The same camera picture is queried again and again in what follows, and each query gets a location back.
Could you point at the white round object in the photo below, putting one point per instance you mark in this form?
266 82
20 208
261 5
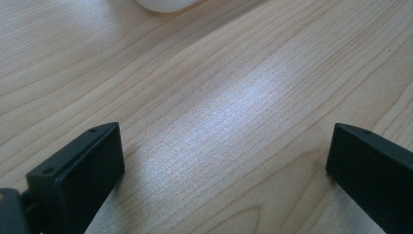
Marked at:
167 5

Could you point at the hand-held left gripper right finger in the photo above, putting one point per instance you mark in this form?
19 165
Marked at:
373 175

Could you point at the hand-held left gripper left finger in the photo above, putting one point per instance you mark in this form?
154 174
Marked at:
82 177

